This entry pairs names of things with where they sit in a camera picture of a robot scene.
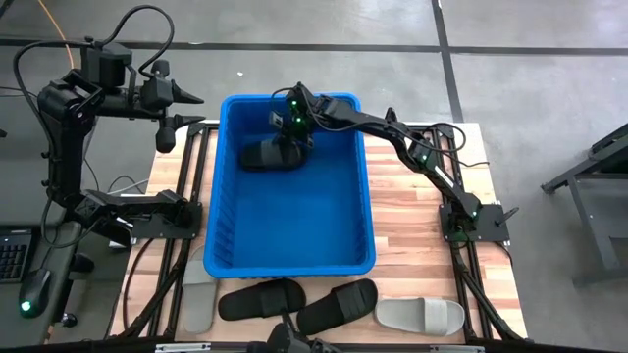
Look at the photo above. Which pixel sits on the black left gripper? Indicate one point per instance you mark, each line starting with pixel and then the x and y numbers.
pixel 157 95

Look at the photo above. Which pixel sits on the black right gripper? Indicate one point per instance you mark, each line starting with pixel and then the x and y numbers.
pixel 299 110

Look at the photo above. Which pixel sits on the black slide sandal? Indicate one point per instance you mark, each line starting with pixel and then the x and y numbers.
pixel 245 304
pixel 265 159
pixel 333 306

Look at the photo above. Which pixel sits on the blue plastic bin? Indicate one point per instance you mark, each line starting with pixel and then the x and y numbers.
pixel 294 225

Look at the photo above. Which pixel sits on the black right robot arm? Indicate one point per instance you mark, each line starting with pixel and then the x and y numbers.
pixel 373 125

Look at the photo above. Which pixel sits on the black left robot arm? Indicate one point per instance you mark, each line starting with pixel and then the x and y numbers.
pixel 64 147

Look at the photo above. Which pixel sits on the dark grey desk top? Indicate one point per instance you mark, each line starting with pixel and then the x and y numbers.
pixel 19 162

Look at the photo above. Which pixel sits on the grey slide sandal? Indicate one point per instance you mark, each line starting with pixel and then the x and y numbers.
pixel 407 316
pixel 198 304

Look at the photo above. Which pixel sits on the black jointed device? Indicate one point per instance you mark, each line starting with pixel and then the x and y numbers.
pixel 287 340

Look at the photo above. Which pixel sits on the black keyboard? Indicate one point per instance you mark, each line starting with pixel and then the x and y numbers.
pixel 12 260

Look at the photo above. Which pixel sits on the black computer mouse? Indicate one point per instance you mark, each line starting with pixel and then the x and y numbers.
pixel 34 294

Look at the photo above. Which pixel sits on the black castor wheel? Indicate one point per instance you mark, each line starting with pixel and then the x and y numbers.
pixel 68 320

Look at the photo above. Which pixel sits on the grey desk with keyboard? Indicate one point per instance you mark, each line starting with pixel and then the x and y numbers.
pixel 10 328

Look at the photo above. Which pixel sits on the black metal side table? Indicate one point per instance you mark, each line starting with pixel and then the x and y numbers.
pixel 608 230

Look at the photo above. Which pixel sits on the black aluminium table frame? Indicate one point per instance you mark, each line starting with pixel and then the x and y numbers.
pixel 196 130

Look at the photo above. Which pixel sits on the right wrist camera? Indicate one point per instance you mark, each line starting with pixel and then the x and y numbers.
pixel 277 120

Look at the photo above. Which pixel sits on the black frame clamp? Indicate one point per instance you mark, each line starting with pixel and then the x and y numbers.
pixel 390 116

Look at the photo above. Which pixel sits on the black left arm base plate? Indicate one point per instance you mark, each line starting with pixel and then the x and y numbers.
pixel 147 231

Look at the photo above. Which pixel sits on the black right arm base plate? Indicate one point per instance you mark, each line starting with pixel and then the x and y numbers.
pixel 493 231

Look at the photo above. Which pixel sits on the black base plate lever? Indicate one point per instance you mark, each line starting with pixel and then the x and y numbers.
pixel 507 216

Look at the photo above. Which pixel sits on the silver frame bracket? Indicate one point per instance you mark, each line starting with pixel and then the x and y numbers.
pixel 182 347
pixel 456 349

